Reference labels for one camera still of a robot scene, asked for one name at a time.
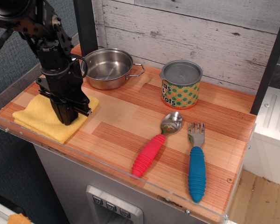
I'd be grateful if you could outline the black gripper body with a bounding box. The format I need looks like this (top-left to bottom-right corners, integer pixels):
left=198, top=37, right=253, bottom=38
left=36, top=57, right=92, bottom=115

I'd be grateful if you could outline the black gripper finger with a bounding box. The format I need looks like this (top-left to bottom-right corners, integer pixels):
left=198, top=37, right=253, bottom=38
left=50, top=98, right=61, bottom=120
left=58, top=104, right=78, bottom=126

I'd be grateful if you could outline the yellow rag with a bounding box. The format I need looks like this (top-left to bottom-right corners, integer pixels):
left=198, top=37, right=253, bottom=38
left=13, top=95, right=88, bottom=144

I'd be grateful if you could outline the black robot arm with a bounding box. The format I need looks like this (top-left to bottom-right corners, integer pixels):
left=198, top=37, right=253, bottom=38
left=0, top=0, right=91, bottom=125

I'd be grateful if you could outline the small steel pot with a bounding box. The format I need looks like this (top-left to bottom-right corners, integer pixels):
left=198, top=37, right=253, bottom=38
left=80, top=49, right=145, bottom=90

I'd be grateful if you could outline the grey toy fridge cabinet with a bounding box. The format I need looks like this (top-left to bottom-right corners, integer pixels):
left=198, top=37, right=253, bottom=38
left=32, top=142, right=215, bottom=224

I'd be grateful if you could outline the silver dispenser panel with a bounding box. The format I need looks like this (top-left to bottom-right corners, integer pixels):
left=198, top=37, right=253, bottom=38
left=86, top=185, right=144, bottom=224

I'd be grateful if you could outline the orange object at corner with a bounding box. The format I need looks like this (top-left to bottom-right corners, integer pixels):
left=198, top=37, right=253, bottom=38
left=7, top=213, right=32, bottom=224

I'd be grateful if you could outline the peas and carrots can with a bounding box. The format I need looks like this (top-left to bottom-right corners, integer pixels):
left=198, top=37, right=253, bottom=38
left=160, top=60, right=203, bottom=110

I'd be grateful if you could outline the white toy sink unit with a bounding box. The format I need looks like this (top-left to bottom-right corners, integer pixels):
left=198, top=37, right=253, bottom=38
left=243, top=87, right=280, bottom=184

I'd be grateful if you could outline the clear acrylic guard rail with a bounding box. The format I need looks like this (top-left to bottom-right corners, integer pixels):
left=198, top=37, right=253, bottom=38
left=0, top=66, right=256, bottom=224

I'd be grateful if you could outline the black left post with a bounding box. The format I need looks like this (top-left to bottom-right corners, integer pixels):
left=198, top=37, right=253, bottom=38
left=73, top=0, right=98, bottom=56

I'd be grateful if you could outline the black post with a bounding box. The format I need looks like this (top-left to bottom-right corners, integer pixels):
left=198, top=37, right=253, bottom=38
left=250, top=28, right=280, bottom=115
left=73, top=0, right=98, bottom=56

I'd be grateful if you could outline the red handled spoon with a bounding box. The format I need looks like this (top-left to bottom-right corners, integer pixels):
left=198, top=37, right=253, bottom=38
left=132, top=112, right=182, bottom=177

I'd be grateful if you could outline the blue handled fork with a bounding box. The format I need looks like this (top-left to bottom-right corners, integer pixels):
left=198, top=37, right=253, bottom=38
left=188, top=122, right=207, bottom=203

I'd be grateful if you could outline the black right post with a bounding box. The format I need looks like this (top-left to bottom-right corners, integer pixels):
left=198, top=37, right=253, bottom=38
left=250, top=28, right=280, bottom=115

